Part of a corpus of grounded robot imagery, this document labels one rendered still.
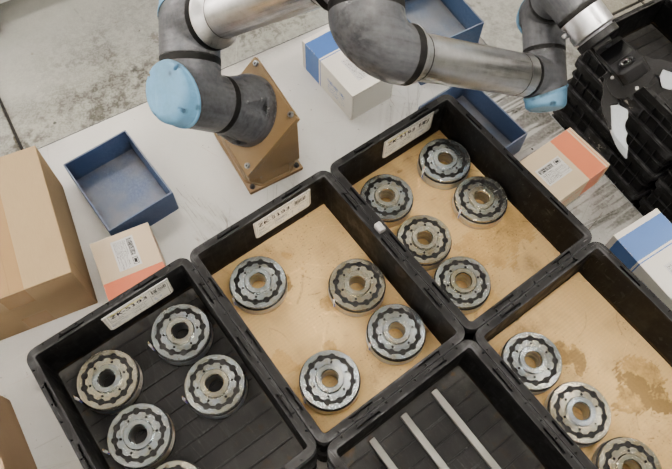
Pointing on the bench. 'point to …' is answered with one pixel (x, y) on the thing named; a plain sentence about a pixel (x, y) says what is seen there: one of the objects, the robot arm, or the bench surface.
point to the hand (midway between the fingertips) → (669, 132)
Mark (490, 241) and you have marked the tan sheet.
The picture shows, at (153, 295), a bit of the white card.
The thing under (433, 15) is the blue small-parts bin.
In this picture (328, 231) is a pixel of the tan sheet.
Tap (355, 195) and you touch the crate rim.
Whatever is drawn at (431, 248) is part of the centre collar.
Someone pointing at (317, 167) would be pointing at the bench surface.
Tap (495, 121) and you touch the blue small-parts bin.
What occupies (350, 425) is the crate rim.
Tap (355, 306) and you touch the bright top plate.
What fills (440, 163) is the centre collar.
